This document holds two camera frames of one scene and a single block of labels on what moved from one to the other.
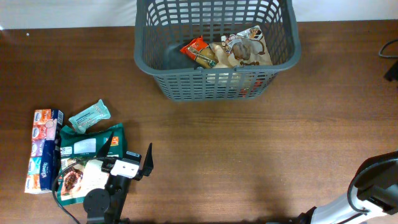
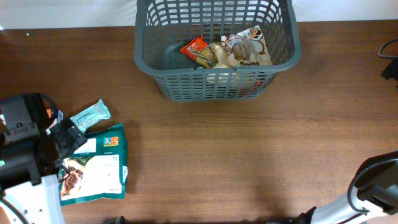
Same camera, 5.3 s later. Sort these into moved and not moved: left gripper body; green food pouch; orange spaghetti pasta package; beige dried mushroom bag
Moved: left gripper body
Not moved: green food pouch; orange spaghetti pasta package; beige dried mushroom bag
